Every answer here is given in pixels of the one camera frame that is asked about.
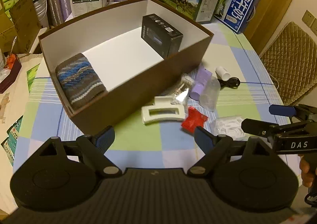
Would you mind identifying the red snack packet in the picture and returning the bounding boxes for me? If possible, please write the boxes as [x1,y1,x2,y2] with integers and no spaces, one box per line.
[181,106,208,134]

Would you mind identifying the black cable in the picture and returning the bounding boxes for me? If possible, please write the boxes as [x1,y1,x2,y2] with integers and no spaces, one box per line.
[217,76,241,89]

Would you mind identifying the striped knitted sock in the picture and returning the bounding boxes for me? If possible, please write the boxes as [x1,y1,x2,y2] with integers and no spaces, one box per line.
[55,53,107,110]

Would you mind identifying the clear packet with silver item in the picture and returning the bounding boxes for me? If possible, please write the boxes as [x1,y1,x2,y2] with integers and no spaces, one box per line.
[171,74,195,105]

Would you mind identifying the white pill bottle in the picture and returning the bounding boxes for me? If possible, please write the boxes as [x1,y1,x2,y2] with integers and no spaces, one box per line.
[215,66,231,81]

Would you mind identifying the white hair claw clip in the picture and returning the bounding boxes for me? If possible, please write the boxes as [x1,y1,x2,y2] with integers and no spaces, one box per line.
[141,96,185,125]

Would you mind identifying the purple cream tube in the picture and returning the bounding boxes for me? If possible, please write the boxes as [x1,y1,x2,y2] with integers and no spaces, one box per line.
[189,63,212,101]

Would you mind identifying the black product box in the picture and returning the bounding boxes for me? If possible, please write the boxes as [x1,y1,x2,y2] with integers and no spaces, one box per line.
[141,13,183,59]

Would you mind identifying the person right hand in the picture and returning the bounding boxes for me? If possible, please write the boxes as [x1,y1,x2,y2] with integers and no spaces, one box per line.
[298,154,316,188]

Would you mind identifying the checked pastel tablecloth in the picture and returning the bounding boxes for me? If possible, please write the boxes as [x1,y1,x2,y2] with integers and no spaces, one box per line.
[13,21,288,170]

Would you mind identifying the large brown cardboard box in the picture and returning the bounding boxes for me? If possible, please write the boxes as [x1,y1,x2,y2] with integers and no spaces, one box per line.
[39,0,213,135]

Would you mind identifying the green medicine sachets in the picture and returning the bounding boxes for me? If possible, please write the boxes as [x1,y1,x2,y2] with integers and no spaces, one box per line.
[1,116,23,165]

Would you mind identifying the small dark wooden tray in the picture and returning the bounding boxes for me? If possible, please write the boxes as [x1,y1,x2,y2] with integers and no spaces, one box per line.
[1,54,21,94]

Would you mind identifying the blue milk carton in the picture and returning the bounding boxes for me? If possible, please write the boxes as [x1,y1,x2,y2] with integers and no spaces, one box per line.
[214,0,260,34]

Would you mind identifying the brown cardboard carton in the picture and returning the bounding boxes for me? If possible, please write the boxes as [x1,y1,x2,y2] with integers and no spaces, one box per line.
[1,0,41,54]

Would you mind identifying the stack of white bowls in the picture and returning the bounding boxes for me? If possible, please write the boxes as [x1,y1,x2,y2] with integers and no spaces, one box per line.
[32,0,49,28]

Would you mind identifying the wall socket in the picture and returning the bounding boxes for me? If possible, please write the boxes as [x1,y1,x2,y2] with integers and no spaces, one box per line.
[302,10,317,35]

